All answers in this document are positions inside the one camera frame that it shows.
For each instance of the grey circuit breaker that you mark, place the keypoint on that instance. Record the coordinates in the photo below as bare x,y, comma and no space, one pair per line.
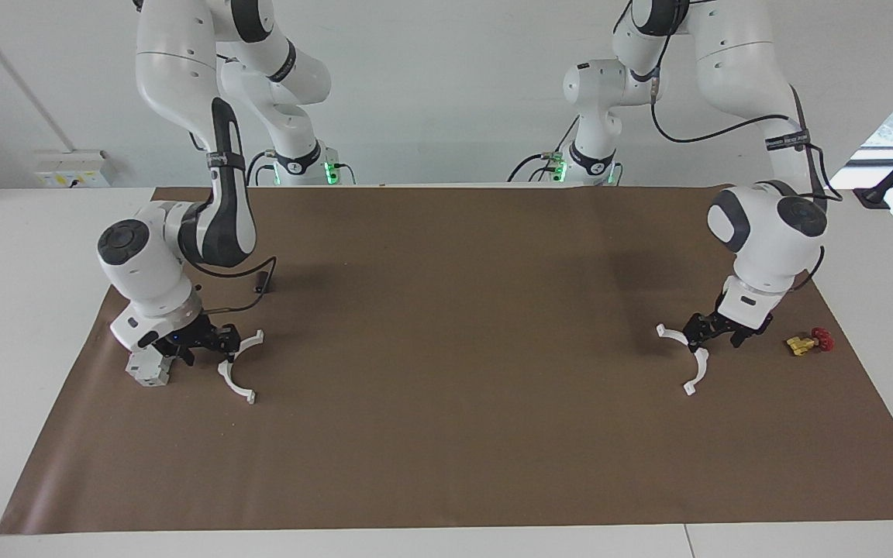
148,372

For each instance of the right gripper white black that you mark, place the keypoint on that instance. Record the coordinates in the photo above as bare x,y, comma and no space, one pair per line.
148,329

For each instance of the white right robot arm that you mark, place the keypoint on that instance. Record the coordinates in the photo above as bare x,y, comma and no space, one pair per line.
175,70

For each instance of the white wall socket box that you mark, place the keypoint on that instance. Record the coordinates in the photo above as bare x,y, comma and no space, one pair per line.
74,169

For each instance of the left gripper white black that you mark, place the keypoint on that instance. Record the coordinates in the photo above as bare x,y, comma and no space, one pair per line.
749,306

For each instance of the brown paper table mat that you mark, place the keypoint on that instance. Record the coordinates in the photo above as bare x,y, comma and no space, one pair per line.
454,426

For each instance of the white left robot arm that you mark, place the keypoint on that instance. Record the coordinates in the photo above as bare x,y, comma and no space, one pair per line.
733,54

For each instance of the dark brown small cylinder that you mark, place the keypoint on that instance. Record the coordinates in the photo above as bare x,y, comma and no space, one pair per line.
263,285

